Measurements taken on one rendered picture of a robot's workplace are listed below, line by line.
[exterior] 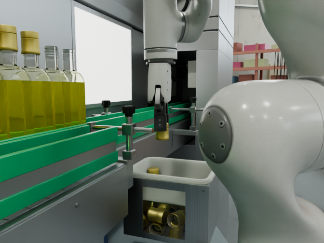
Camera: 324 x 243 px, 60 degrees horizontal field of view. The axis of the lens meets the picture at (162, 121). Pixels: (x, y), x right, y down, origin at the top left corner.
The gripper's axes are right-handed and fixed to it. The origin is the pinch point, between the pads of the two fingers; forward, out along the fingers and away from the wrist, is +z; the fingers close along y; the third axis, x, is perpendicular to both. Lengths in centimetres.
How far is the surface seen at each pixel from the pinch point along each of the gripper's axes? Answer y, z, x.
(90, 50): -22.2, -21.9, -27.8
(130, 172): 9.5, 10.7, -6.2
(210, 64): -73, -20, 14
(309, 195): -256, 117, 130
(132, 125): 9.7, -0.5, -5.2
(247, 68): -897, -63, 152
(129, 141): 9.5, 3.3, -6.2
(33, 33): 19.5, -19.9, -22.1
